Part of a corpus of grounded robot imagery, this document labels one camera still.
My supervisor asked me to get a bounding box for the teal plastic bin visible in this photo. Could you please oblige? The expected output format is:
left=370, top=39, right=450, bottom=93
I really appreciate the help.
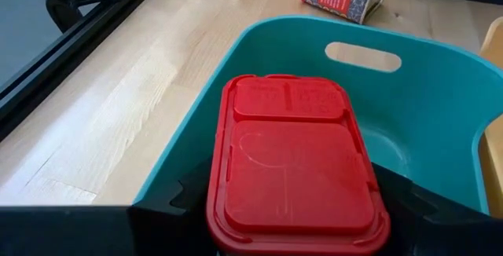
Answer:
left=133, top=15, right=503, bottom=216

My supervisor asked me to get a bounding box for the red cube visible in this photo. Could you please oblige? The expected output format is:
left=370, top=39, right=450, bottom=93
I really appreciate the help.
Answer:
left=206, top=74, right=392, bottom=256

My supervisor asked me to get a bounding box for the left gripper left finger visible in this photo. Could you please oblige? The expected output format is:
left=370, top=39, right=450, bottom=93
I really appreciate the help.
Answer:
left=127, top=157, right=217, bottom=256

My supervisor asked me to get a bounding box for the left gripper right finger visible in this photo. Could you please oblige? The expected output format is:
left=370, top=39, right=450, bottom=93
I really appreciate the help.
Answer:
left=371, top=163, right=503, bottom=256

